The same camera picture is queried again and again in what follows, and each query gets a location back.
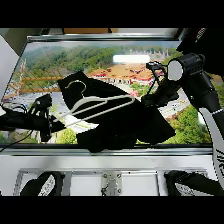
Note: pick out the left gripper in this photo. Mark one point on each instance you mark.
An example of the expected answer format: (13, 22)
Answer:
(50, 125)

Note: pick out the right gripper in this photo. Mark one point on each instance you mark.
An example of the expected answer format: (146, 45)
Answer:
(163, 95)

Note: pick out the white clothes hanger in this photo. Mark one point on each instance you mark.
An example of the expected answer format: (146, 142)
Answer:
(96, 106)

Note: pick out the black long-sleeved shirt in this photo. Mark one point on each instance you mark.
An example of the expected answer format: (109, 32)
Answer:
(123, 126)

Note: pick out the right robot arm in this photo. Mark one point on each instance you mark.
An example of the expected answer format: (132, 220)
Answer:
(200, 86)

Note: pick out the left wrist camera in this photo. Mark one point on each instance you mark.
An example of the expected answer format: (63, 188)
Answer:
(43, 103)

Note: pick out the silver frame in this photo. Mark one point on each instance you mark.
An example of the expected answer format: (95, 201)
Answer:
(113, 151)

